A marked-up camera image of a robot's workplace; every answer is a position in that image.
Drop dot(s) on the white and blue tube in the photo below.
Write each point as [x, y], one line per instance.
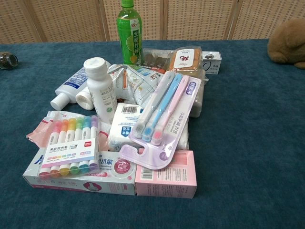
[71, 83]

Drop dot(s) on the tall white plastic bottle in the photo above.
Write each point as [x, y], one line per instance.
[100, 90]

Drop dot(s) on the small white plastic bottle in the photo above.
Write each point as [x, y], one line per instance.
[84, 98]

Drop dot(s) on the green tea drink bottle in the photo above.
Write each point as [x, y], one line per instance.
[129, 35]

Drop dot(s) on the grey toothbrush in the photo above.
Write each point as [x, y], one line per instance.
[154, 102]

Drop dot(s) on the blue toothbrush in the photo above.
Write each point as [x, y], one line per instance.
[164, 102]

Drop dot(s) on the purple toothbrush blister pack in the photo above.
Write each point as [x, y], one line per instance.
[172, 125]

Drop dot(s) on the pink toothbrush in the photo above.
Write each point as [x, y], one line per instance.
[175, 102]

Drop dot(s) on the white tissue pack blue label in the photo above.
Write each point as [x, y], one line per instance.
[121, 126]

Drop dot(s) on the silver foil snack bag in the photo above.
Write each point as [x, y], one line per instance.
[133, 82]

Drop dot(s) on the translucent white soft package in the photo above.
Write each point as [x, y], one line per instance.
[197, 105]

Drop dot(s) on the clear pack of brown snacks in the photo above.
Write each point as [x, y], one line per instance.
[152, 58]

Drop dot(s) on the purple highlighter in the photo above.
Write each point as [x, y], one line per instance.
[94, 131]

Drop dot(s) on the orange bread package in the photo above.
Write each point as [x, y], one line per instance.
[186, 59]

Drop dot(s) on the blue highlighter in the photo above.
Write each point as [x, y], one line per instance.
[86, 132]

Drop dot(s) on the pink carton box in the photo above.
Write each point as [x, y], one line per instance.
[166, 184]

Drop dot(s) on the green highlighter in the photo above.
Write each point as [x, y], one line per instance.
[78, 133]

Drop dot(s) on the small white carton box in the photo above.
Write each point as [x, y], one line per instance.
[213, 65]

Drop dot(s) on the white toothpaste carton box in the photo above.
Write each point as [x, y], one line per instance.
[107, 182]

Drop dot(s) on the yellow highlighter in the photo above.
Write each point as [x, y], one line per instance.
[70, 134]

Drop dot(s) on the clear highlighter set case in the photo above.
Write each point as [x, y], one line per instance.
[71, 149]

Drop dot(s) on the orange highlighter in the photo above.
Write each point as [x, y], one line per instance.
[63, 136]

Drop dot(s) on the pink highlighter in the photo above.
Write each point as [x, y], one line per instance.
[55, 137]

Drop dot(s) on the blue table cloth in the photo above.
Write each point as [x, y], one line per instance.
[250, 143]

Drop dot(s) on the pink and white plastic bag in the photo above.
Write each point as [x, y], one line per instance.
[38, 133]

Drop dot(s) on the woven rattan folding screen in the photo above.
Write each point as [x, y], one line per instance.
[71, 21]

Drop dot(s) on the brown plush toy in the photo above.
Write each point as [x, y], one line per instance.
[288, 43]

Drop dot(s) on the small glass jar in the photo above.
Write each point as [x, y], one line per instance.
[8, 61]

